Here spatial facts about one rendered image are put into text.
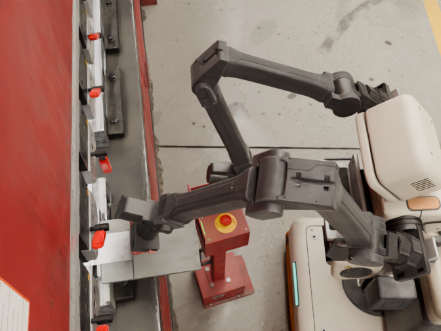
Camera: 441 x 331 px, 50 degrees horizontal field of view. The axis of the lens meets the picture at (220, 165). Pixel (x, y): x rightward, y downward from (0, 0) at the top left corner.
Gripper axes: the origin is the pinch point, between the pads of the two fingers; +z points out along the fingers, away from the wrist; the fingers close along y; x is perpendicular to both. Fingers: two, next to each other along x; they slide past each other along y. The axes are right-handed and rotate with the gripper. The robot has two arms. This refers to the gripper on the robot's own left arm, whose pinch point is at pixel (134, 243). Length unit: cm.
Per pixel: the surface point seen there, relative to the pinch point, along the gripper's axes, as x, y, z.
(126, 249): -1.7, 0.9, 2.1
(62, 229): -26.7, 13.9, -36.4
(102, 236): -15.9, 9.0, -23.7
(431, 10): 223, -184, 1
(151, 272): 4.0, 8.4, -0.8
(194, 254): 14.5, 4.8, -6.2
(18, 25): -39, -9, -59
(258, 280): 87, -15, 69
